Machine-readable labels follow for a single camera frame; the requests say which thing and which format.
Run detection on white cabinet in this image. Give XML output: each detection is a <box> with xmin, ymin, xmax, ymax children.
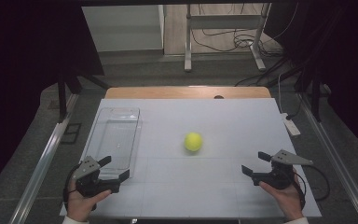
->
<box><xmin>81</xmin><ymin>4</ymin><xmax>166</xmax><ymax>53</ymax></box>

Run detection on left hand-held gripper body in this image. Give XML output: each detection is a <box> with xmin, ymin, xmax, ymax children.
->
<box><xmin>72</xmin><ymin>155</ymin><xmax>121</xmax><ymax>199</ymax></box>

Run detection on tangle of black floor cables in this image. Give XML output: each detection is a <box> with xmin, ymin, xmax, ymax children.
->
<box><xmin>190</xmin><ymin>2</ymin><xmax>300</xmax><ymax>58</ymax></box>

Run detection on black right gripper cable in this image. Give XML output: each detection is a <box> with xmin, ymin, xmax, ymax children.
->
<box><xmin>293</xmin><ymin>163</ymin><xmax>331</xmax><ymax>211</ymax></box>

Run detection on white board sheet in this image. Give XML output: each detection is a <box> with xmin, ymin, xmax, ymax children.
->
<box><xmin>59</xmin><ymin>97</ymin><xmax>323</xmax><ymax>218</ymax></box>

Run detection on clear plastic container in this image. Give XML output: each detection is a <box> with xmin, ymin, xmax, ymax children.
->
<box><xmin>86</xmin><ymin>106</ymin><xmax>144</xmax><ymax>182</ymax></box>

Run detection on grey metal stand frame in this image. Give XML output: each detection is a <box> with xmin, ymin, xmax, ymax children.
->
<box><xmin>184</xmin><ymin>2</ymin><xmax>272</xmax><ymax>73</ymax></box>

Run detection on dark curtain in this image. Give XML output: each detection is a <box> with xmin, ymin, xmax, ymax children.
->
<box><xmin>264</xmin><ymin>0</ymin><xmax>358</xmax><ymax>163</ymax></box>
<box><xmin>0</xmin><ymin>0</ymin><xmax>105</xmax><ymax>201</ymax></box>

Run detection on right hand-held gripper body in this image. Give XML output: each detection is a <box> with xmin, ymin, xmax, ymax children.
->
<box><xmin>251</xmin><ymin>148</ymin><xmax>314</xmax><ymax>191</ymax></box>

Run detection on black stand legs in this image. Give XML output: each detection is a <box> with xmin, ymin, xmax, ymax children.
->
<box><xmin>56</xmin><ymin>69</ymin><xmax>111</xmax><ymax>123</ymax></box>
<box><xmin>293</xmin><ymin>69</ymin><xmax>324</xmax><ymax>123</ymax></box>

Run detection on white power strip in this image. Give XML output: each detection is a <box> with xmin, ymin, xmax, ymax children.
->
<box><xmin>280</xmin><ymin>112</ymin><xmax>302</xmax><ymax>137</ymax></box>

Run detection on aluminium rail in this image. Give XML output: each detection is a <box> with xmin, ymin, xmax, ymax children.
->
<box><xmin>296</xmin><ymin>92</ymin><xmax>358</xmax><ymax>224</ymax></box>
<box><xmin>8</xmin><ymin>92</ymin><xmax>80</xmax><ymax>224</ymax></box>

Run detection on yellow tennis ball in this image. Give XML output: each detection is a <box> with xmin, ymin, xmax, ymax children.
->
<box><xmin>184</xmin><ymin>132</ymin><xmax>204</xmax><ymax>153</ymax></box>

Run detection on person's right hand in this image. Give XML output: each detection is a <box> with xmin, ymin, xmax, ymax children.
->
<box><xmin>258</xmin><ymin>169</ymin><xmax>306</xmax><ymax>222</ymax></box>

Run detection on person's left hand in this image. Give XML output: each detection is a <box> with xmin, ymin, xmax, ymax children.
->
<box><xmin>66</xmin><ymin>179</ymin><xmax>113</xmax><ymax>223</ymax></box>

